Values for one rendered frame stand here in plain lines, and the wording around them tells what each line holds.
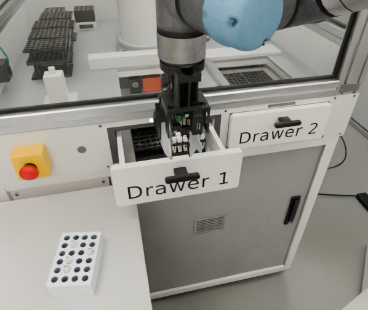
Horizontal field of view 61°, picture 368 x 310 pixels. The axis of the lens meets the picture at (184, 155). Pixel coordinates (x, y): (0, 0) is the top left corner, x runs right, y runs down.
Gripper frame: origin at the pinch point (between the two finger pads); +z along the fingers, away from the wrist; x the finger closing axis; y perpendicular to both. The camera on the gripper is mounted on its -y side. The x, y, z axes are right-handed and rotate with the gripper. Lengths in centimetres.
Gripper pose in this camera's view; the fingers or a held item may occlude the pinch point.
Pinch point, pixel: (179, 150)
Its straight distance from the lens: 63.3
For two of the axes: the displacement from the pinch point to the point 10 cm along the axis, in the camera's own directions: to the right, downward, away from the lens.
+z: 0.0, 7.7, 6.3
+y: 2.2, 6.2, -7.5
